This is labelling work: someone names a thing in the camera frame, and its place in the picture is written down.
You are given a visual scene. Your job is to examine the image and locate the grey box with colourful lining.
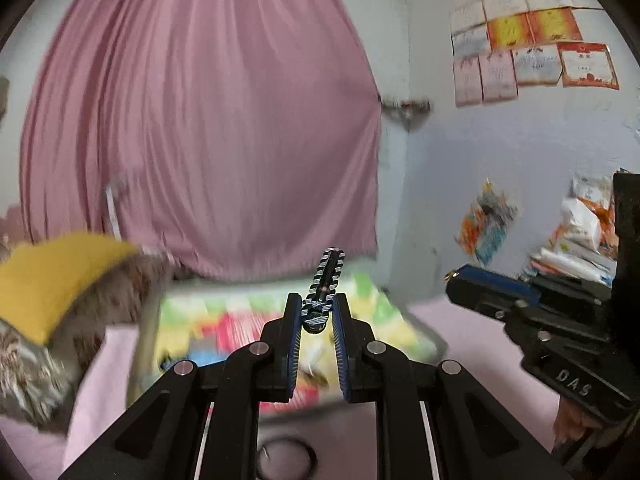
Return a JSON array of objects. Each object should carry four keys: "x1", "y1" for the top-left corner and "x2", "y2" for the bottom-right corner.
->
[{"x1": 127, "y1": 271, "x2": 449, "y2": 413}]

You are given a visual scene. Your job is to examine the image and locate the pink bed sheet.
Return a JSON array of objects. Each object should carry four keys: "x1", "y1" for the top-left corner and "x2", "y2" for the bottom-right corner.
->
[{"x1": 0, "y1": 292, "x2": 640, "y2": 480}]

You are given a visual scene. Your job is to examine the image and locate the yellow pillow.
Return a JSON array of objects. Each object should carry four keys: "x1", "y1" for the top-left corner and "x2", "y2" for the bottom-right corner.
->
[{"x1": 0, "y1": 231, "x2": 140, "y2": 347}]

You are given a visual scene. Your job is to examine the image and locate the stack of books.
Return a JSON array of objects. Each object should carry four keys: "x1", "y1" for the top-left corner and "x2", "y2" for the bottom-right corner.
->
[{"x1": 522, "y1": 244, "x2": 618, "y2": 288}]

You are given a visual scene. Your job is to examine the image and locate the black and white hair clip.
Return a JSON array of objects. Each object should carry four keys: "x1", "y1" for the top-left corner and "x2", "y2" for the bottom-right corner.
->
[{"x1": 300, "y1": 247, "x2": 349, "y2": 336}]

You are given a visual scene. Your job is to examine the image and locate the pink curtain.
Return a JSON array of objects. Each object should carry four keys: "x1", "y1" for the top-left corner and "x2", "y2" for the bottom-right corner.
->
[{"x1": 19, "y1": 0, "x2": 382, "y2": 282}]

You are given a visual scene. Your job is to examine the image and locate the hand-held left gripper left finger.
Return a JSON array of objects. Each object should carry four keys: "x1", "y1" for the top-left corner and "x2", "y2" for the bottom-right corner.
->
[{"x1": 57, "y1": 294, "x2": 306, "y2": 480}]

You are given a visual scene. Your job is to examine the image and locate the white desk lamp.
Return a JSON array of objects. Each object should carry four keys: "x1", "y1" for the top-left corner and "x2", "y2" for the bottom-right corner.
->
[{"x1": 104, "y1": 184, "x2": 125, "y2": 242}]

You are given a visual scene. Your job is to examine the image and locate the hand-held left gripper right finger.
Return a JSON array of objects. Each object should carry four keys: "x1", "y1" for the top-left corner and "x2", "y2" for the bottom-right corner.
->
[{"x1": 331, "y1": 294, "x2": 572, "y2": 480}]

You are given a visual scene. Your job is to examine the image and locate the group of wall certificates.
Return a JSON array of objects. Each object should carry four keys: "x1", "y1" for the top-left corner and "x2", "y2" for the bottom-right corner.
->
[{"x1": 449, "y1": 0, "x2": 622, "y2": 109}]

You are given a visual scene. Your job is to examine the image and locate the brown floral pillow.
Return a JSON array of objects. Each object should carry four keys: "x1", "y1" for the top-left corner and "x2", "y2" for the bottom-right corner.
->
[{"x1": 0, "y1": 254, "x2": 173, "y2": 432}]

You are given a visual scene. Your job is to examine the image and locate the wire wall shelf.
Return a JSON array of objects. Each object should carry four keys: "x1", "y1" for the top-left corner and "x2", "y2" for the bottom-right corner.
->
[{"x1": 379, "y1": 94, "x2": 434, "y2": 132}]

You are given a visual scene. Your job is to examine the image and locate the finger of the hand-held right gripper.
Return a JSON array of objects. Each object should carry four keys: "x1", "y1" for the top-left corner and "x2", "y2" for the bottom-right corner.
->
[
  {"x1": 452, "y1": 264, "x2": 617, "y2": 311},
  {"x1": 444, "y1": 274, "x2": 546, "y2": 343}
]

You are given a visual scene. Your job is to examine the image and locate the person's right hand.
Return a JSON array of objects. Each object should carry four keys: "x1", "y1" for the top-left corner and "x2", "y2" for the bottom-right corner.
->
[{"x1": 552, "y1": 399, "x2": 603, "y2": 453}]

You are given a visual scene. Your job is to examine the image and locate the colourful plastic bag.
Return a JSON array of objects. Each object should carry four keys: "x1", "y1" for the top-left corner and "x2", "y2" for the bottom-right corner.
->
[{"x1": 456, "y1": 176, "x2": 522, "y2": 267}]

